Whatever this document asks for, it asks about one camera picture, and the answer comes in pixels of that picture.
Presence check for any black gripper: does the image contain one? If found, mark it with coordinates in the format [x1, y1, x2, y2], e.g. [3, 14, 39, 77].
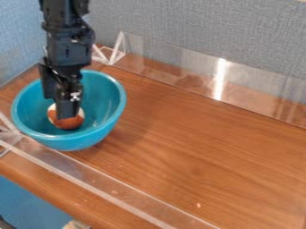
[41, 28, 96, 119]

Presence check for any brown white plush mushroom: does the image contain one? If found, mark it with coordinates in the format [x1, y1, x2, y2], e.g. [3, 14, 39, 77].
[47, 105, 86, 130]

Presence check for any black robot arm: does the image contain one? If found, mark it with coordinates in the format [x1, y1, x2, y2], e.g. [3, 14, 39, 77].
[39, 0, 97, 119]

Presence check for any blue plastic bowl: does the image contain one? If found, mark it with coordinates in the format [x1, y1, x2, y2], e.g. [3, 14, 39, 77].
[11, 70, 128, 151]

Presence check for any clear acrylic left barrier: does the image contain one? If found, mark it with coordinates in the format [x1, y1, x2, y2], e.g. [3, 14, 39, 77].
[0, 57, 39, 87]

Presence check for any clear acrylic barrier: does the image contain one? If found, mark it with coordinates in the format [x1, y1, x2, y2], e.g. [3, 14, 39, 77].
[117, 33, 306, 129]
[0, 111, 221, 229]
[0, 57, 39, 87]

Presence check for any clear acrylic front barrier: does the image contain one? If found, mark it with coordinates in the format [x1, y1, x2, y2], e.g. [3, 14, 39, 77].
[0, 111, 221, 229]

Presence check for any clear acrylic back barrier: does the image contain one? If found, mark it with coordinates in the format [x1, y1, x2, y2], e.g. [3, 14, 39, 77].
[117, 33, 306, 129]

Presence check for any clear acrylic corner bracket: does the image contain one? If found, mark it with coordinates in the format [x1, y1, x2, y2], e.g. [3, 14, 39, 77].
[93, 31, 128, 65]

